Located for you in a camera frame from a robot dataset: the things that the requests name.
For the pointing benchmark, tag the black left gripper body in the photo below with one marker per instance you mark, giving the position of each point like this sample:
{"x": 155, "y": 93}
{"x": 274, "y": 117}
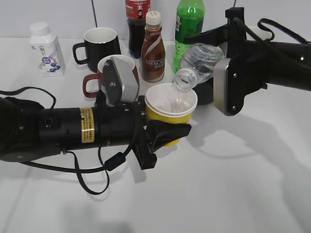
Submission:
{"x": 121, "y": 125}

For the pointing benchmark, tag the yellow paper cup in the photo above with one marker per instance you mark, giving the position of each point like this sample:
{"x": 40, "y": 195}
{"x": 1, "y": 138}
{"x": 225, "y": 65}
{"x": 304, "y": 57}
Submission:
{"x": 165, "y": 103}

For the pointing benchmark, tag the brown Nescafe coffee bottle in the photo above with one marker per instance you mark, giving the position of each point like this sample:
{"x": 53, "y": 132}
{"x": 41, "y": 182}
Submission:
{"x": 153, "y": 51}

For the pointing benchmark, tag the dark grey ceramic mug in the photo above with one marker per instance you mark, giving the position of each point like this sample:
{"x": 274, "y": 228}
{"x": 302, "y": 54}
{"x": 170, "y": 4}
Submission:
{"x": 204, "y": 92}

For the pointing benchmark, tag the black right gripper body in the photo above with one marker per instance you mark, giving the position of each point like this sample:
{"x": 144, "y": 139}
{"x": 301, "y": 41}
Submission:
{"x": 238, "y": 46}

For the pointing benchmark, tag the cola bottle red label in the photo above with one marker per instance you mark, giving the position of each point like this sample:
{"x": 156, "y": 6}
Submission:
{"x": 136, "y": 11}

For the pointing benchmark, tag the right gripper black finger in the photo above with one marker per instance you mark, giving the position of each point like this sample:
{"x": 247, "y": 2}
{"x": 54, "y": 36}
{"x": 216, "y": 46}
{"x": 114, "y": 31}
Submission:
{"x": 214, "y": 37}

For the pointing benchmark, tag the black ceramic mug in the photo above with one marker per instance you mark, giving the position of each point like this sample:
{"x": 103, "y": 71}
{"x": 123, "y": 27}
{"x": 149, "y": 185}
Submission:
{"x": 98, "y": 43}

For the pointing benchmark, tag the white yogurt drink bottle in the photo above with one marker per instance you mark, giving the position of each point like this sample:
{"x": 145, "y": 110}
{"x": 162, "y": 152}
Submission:
{"x": 46, "y": 51}

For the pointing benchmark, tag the green soda bottle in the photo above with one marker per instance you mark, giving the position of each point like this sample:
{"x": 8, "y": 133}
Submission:
{"x": 189, "y": 21}

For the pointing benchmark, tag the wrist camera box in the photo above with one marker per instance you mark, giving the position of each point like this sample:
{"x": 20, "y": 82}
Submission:
{"x": 120, "y": 80}
{"x": 231, "y": 83}

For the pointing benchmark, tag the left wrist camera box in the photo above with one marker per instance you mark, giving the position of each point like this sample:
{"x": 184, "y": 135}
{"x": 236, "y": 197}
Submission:
{"x": 120, "y": 80}

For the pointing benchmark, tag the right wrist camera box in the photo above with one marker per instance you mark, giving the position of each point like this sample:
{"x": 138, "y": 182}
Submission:
{"x": 231, "y": 83}

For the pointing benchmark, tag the red ceramic mug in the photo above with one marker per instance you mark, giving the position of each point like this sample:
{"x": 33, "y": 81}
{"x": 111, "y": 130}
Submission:
{"x": 92, "y": 83}

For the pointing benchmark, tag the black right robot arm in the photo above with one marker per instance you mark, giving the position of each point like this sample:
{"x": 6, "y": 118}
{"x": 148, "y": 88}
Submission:
{"x": 282, "y": 59}

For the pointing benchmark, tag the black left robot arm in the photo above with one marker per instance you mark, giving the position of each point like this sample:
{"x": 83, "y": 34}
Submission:
{"x": 28, "y": 131}

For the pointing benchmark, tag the clear water bottle green label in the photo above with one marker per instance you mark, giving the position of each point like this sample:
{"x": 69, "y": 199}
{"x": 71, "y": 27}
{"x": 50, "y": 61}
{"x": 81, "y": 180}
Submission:
{"x": 196, "y": 66}

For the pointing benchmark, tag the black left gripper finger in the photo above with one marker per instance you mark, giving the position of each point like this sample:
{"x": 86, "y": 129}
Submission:
{"x": 161, "y": 133}

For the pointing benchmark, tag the white ceramic mug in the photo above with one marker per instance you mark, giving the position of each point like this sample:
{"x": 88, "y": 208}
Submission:
{"x": 264, "y": 35}

